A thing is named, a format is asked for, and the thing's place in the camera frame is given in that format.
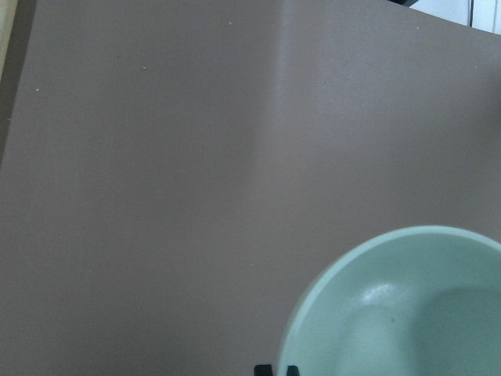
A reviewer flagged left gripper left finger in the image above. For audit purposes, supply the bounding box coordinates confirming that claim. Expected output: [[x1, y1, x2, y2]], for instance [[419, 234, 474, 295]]
[[254, 364, 272, 376]]

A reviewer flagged green bowl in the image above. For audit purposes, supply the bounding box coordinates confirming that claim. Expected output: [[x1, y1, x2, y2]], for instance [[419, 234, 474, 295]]
[[276, 226, 500, 375]]

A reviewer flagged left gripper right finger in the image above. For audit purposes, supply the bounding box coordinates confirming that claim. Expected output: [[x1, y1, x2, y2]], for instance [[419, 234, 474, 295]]
[[287, 365, 299, 376]]

